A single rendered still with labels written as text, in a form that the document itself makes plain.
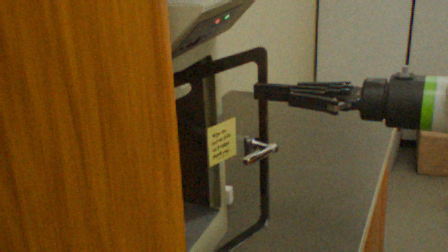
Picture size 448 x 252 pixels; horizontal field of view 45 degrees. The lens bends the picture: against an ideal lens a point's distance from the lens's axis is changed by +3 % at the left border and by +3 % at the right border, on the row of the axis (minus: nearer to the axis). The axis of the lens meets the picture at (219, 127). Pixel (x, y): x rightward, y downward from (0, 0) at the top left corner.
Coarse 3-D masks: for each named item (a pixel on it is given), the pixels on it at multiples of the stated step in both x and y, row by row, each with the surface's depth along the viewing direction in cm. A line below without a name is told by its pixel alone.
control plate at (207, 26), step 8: (232, 8) 89; (216, 16) 83; (224, 16) 89; (200, 24) 78; (208, 24) 83; (216, 24) 89; (224, 24) 95; (192, 32) 78; (200, 32) 84; (208, 32) 89; (184, 40) 79; (192, 40) 84; (200, 40) 90; (184, 48) 84; (176, 56) 84
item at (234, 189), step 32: (224, 64) 93; (256, 64) 100; (192, 96) 89; (224, 96) 95; (192, 128) 91; (256, 128) 105; (192, 160) 92; (224, 160) 99; (192, 192) 94; (224, 192) 101; (256, 192) 110; (192, 224) 96; (224, 224) 104; (256, 224) 112
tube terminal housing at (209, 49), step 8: (216, 40) 107; (200, 48) 101; (208, 48) 104; (216, 48) 108; (184, 56) 95; (192, 56) 98; (200, 56) 101; (208, 56) 106; (216, 56) 108; (176, 64) 92; (184, 64) 95
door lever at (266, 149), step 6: (258, 138) 105; (252, 144) 104; (258, 144) 104; (264, 144) 103; (270, 144) 102; (258, 150) 100; (264, 150) 100; (270, 150) 101; (276, 150) 102; (246, 156) 98; (252, 156) 98; (258, 156) 99; (264, 156) 100; (246, 162) 97; (252, 162) 97
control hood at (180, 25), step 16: (176, 0) 76; (192, 0) 76; (208, 0) 75; (224, 0) 79; (240, 0) 89; (176, 16) 74; (192, 16) 73; (208, 16) 79; (240, 16) 103; (176, 32) 75; (176, 48) 80; (192, 48) 91
